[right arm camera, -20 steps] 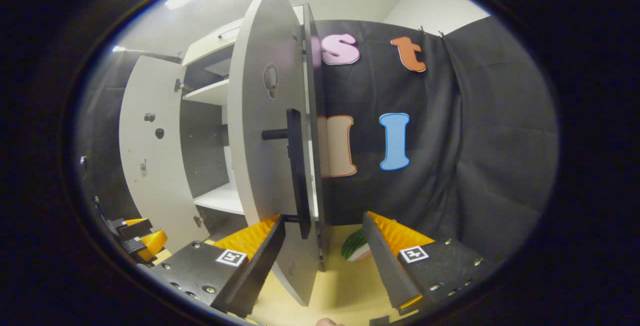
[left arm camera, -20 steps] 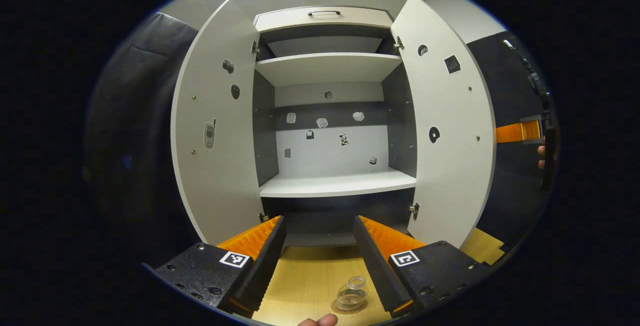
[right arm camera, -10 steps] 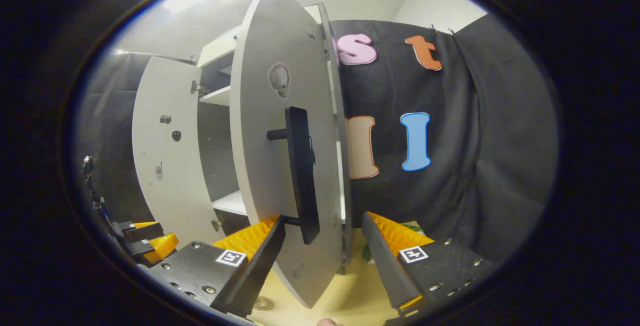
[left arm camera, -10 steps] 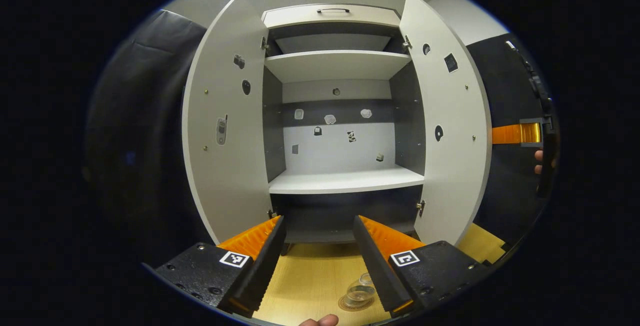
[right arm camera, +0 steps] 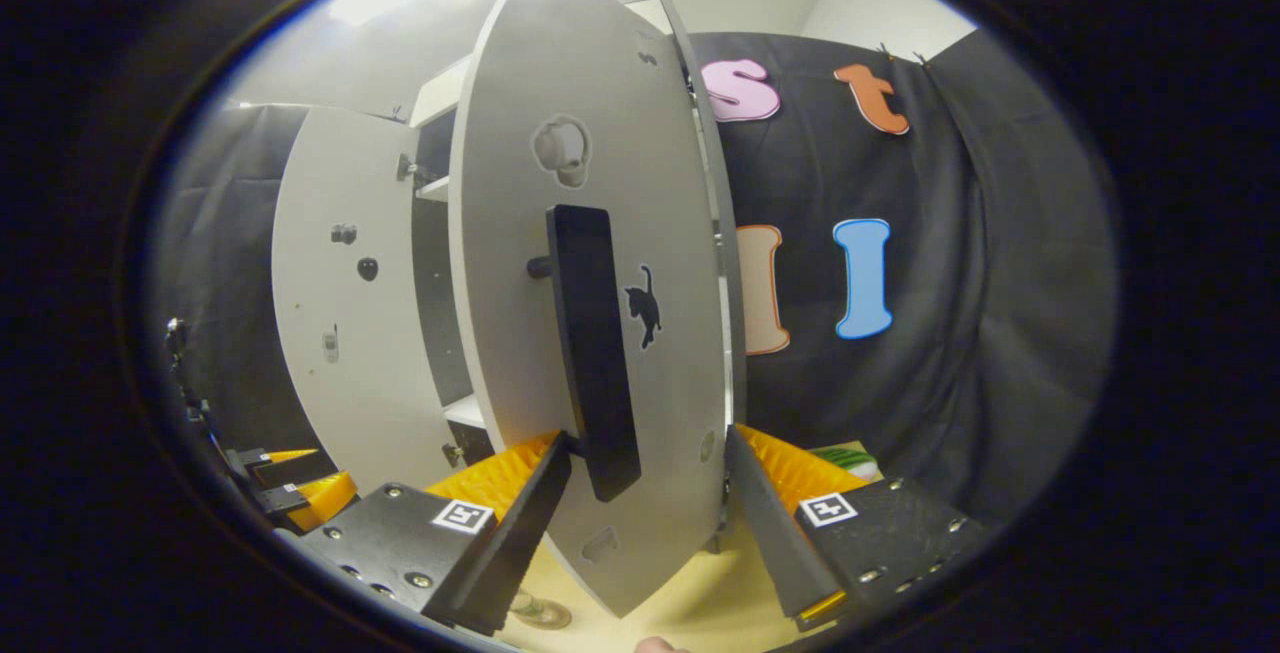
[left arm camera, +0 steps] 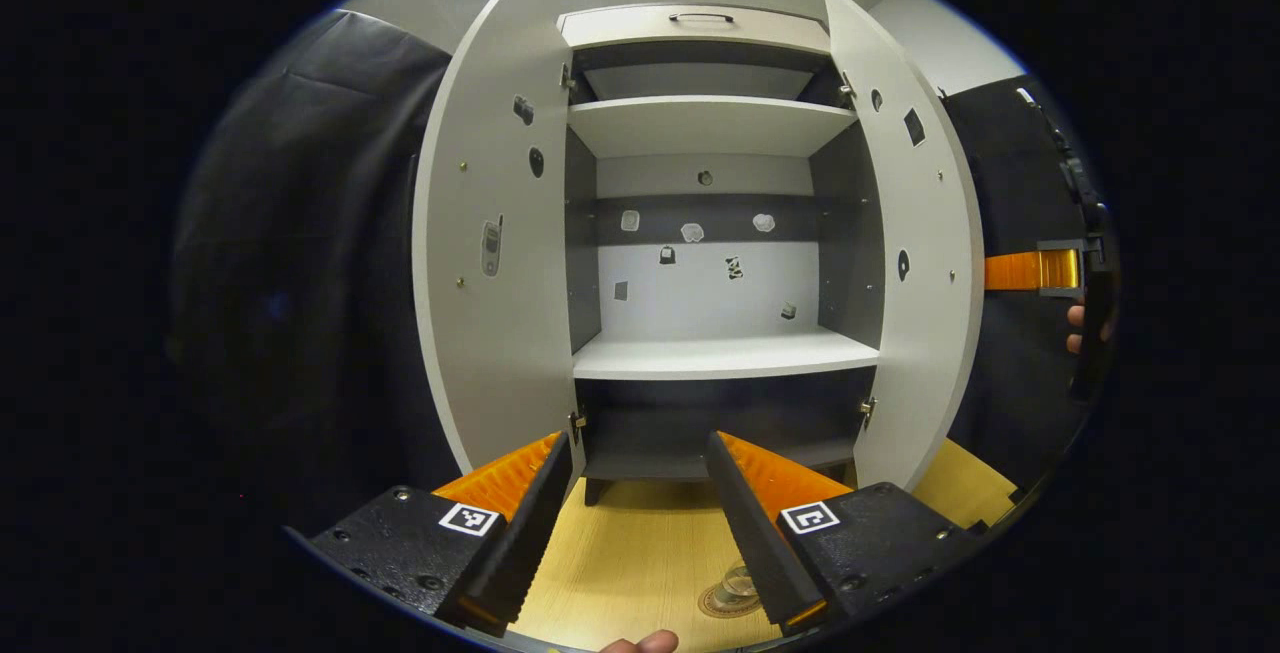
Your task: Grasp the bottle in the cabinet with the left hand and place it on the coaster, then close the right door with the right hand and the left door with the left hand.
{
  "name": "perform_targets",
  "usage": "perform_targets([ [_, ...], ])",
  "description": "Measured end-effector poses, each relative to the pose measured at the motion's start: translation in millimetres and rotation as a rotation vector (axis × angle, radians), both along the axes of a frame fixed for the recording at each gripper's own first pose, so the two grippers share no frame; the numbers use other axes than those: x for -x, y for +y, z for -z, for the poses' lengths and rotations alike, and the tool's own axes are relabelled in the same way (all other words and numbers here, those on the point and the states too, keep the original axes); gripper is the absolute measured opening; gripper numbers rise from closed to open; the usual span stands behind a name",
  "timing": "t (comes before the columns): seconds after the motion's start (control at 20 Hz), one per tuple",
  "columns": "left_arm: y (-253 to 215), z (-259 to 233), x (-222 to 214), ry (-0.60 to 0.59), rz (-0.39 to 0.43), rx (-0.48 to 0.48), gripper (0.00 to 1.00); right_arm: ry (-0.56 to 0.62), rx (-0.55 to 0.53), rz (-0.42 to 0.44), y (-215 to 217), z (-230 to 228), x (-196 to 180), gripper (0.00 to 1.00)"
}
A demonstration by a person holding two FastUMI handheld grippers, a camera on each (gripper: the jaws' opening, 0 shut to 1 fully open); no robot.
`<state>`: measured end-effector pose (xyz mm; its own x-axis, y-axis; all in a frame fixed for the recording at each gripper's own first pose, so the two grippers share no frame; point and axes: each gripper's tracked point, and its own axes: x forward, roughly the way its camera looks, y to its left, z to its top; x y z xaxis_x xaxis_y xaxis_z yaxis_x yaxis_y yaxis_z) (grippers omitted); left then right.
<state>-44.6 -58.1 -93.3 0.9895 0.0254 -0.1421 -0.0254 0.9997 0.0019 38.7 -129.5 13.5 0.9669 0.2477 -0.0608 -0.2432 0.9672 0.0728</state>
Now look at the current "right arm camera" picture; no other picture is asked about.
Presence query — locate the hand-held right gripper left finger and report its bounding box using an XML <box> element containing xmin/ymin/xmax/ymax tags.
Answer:
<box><xmin>300</xmin><ymin>431</ymin><xmax>573</xmax><ymax>636</ymax></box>

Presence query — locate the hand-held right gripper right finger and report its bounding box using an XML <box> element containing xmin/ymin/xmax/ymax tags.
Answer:
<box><xmin>724</xmin><ymin>423</ymin><xmax>991</xmax><ymax>632</ymax></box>

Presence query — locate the clear plastic bottle green label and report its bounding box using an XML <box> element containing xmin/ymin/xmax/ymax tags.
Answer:
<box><xmin>510</xmin><ymin>585</ymin><xmax>574</xmax><ymax>632</ymax></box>

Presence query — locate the white cabinet door headphones sticker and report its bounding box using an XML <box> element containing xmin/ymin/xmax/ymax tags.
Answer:
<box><xmin>447</xmin><ymin>0</ymin><xmax>746</xmax><ymax>619</ymax></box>

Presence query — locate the white cabinet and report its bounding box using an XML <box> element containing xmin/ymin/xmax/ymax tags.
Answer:
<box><xmin>405</xmin><ymin>0</ymin><xmax>749</xmax><ymax>554</ymax></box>

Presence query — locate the watermelon slice toy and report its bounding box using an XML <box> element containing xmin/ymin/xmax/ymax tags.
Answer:
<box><xmin>808</xmin><ymin>445</ymin><xmax>881</xmax><ymax>482</ymax></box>

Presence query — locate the black backdrop cloth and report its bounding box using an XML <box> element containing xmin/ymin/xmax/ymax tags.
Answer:
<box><xmin>150</xmin><ymin>101</ymin><xmax>321</xmax><ymax>454</ymax></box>
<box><xmin>690</xmin><ymin>28</ymin><xmax>1119</xmax><ymax>524</ymax></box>

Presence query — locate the black door handle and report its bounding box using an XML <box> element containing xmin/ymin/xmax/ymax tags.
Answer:
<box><xmin>527</xmin><ymin>205</ymin><xmax>643</xmax><ymax>504</ymax></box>

